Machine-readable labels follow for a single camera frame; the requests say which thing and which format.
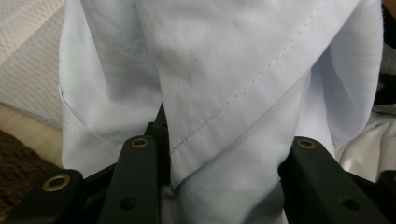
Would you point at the white mesh laundry bag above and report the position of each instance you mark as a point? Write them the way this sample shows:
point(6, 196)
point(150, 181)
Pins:
point(28, 62)

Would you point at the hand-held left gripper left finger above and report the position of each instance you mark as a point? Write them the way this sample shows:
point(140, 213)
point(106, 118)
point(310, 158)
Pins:
point(134, 180)

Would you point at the brown woven basket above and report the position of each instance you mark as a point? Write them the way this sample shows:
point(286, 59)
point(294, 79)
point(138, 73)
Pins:
point(18, 168)

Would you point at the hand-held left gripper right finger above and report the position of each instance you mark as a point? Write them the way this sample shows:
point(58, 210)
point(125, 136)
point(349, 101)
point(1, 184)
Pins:
point(317, 186)

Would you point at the white shirt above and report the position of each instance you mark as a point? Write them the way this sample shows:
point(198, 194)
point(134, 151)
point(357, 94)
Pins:
point(218, 62)

